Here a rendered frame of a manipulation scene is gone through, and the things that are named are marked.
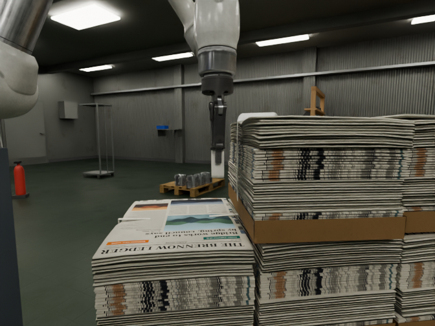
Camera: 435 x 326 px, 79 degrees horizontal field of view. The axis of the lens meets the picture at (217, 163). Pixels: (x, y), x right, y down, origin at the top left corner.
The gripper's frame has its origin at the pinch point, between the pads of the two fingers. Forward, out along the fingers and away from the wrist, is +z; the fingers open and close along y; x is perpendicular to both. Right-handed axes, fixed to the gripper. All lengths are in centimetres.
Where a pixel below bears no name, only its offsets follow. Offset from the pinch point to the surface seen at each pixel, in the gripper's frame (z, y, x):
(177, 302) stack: 23.0, -18.7, 9.7
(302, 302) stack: 25.2, -18.4, -14.2
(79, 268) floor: 96, 142, 91
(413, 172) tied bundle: 0.5, -17.2, -36.6
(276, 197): 4.2, -19.1, -8.3
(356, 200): 5.1, -19.7, -23.2
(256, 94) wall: -124, 744, -208
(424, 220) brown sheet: 10.0, -18.1, -38.9
